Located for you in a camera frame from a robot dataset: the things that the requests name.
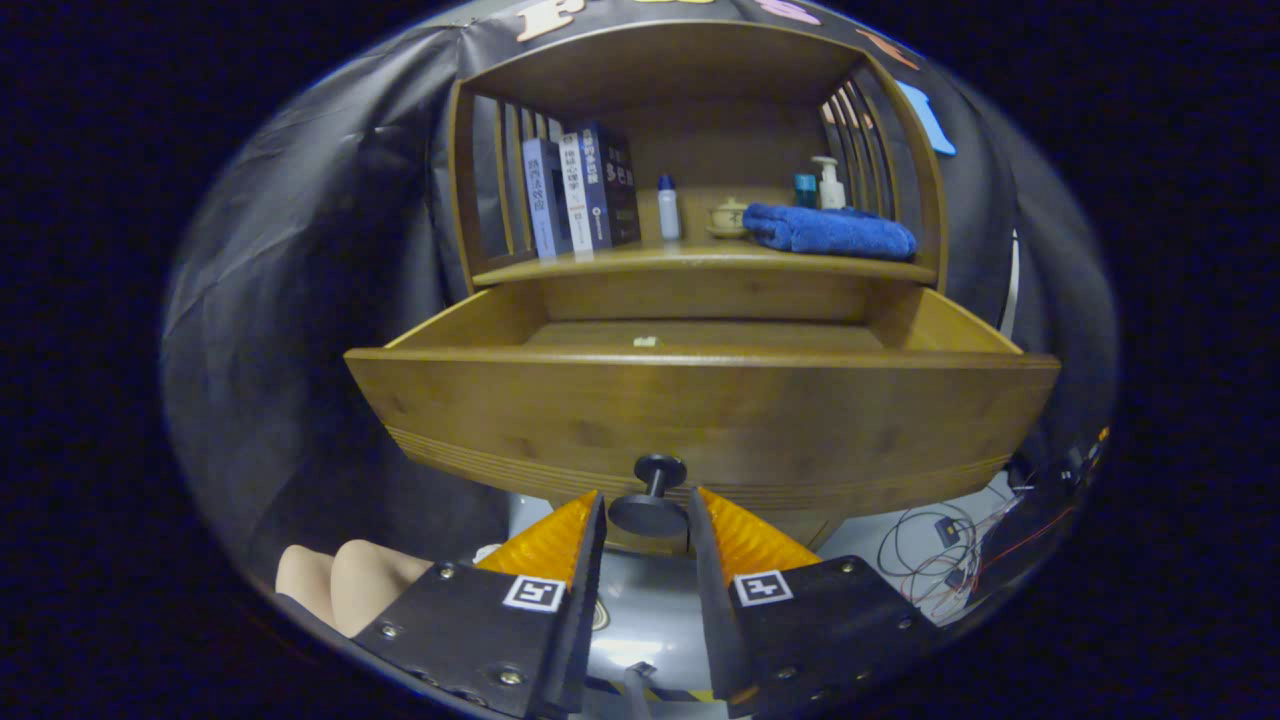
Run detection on wooden drawer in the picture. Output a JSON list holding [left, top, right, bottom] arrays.
[[345, 285, 1061, 521]]

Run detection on black backdrop cloth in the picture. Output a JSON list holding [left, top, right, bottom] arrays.
[[160, 0, 1119, 641]]

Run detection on black thin cable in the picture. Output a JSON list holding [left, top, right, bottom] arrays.
[[878, 503, 976, 601]]

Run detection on wooden countertop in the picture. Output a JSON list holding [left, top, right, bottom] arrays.
[[472, 238, 939, 286]]

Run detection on white book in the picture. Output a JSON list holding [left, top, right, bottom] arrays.
[[558, 130, 594, 253]]

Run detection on blue folded towel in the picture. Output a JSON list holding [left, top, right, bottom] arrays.
[[742, 203, 918, 262]]

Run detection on cream lidded teacup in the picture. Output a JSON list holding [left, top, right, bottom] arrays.
[[706, 197, 751, 239]]

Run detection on white pole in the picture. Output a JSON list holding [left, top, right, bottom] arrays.
[[1000, 230, 1021, 336]]

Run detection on white pump bottle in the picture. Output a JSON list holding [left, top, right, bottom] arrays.
[[811, 155, 847, 211]]

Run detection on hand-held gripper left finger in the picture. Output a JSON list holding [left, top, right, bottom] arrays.
[[352, 488, 609, 719]]

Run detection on red thin cable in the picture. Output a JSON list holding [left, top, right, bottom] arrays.
[[970, 505, 1079, 593]]

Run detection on black round drawer knob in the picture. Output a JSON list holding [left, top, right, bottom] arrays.
[[608, 454, 691, 539]]

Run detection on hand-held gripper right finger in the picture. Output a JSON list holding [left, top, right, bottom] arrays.
[[688, 486, 941, 719]]

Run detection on dark navy book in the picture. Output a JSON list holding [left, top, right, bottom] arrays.
[[580, 121, 642, 249]]

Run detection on light blue book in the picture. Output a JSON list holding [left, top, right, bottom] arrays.
[[521, 137, 573, 261]]

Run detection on wooden cabinet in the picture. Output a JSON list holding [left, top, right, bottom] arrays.
[[345, 18, 1061, 556]]

